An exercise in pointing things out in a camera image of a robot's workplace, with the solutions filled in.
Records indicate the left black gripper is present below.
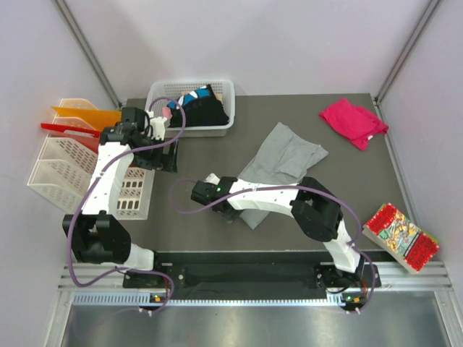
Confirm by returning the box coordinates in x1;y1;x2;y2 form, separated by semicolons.
132;134;178;174

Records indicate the grey t shirt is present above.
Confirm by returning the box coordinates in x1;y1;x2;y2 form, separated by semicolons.
237;121;330;231

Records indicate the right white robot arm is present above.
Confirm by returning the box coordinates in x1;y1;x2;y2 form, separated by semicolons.
191;174;365;289

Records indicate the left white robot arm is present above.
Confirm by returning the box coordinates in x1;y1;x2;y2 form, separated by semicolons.
62;116;177;288

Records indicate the orange plastic folder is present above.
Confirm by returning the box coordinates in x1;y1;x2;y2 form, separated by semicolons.
52;106;122;132

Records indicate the red plastic folder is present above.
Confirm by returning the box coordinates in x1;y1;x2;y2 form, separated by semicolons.
41;123;101;153

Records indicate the white plastic laundry basket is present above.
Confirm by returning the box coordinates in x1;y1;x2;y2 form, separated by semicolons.
145;80;235;138

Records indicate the black t shirt with print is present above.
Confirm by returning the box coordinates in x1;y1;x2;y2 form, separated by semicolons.
167;84;229;127

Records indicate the white plastic file organizer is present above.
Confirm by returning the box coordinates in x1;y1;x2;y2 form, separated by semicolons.
27;113;155;220

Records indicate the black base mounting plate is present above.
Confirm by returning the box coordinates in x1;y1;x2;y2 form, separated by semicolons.
122;262;382;300

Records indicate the pink folded t shirt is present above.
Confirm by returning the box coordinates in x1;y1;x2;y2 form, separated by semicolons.
319;98;389;151

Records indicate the red patterned book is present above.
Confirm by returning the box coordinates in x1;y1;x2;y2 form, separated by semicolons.
362;203;440;274

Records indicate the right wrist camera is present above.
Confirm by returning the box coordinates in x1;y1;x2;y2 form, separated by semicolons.
191;176;237;205

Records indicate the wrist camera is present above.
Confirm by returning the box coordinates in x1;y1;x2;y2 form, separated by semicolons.
120;106;172;142
191;176;237;205

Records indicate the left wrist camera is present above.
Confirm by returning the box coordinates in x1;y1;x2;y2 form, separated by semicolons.
120;106;172;142

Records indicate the grey slotted cable duct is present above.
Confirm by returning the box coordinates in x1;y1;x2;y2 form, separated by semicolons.
72;291;362;307

